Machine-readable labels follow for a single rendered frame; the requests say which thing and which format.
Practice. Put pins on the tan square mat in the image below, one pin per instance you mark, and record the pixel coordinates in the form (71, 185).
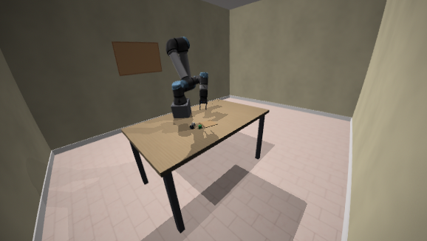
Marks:
(208, 123)

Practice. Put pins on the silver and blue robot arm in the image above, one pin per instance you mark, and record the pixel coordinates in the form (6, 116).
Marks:
(181, 46)

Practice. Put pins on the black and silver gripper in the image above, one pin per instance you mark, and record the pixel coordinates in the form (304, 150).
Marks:
(203, 93)

